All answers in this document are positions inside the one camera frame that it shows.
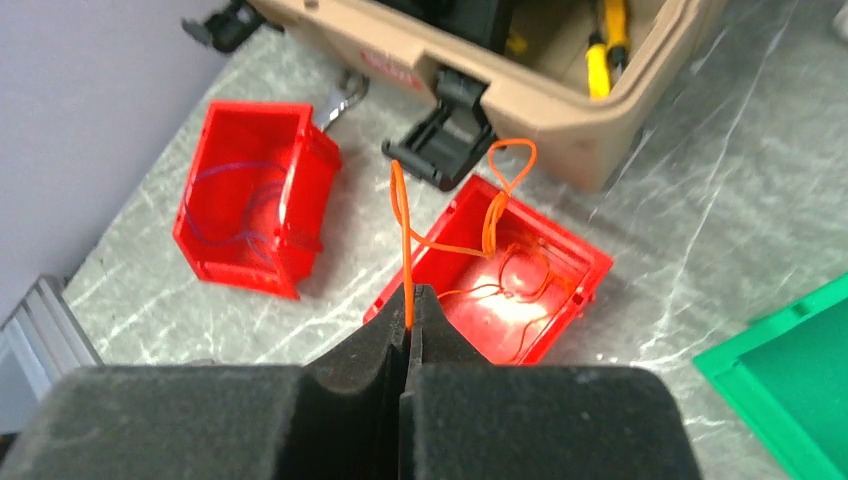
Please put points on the green plastic bin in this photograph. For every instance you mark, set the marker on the green plastic bin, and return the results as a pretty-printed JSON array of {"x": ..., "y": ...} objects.
[{"x": 786, "y": 377}]

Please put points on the yellow tool in toolbox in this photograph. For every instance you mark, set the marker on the yellow tool in toolbox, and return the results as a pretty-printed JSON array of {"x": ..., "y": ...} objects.
[{"x": 609, "y": 45}]

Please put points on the tan open toolbox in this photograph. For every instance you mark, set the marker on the tan open toolbox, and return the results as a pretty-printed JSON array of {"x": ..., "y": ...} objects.
[{"x": 536, "y": 89}]

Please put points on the red bin left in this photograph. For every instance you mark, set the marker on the red bin left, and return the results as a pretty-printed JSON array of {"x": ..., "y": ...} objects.
[{"x": 255, "y": 196}]

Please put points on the red bin centre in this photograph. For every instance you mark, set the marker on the red bin centre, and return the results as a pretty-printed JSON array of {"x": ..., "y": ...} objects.
[{"x": 513, "y": 307}]

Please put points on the black toolbox tray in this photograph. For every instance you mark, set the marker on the black toolbox tray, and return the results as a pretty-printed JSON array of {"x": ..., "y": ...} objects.
[{"x": 485, "y": 23}]

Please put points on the metal wrench on table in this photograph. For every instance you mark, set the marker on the metal wrench on table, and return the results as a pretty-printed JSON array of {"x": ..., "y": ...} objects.
[{"x": 349, "y": 89}]

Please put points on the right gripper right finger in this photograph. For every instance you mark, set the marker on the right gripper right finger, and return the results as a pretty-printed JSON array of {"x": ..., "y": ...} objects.
[{"x": 439, "y": 349}]

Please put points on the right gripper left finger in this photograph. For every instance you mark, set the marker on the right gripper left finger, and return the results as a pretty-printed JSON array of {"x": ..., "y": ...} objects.
[{"x": 350, "y": 400}]

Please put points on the red bin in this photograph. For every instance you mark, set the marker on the red bin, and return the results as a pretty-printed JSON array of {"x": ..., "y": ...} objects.
[
  {"x": 513, "y": 307},
  {"x": 255, "y": 196}
]

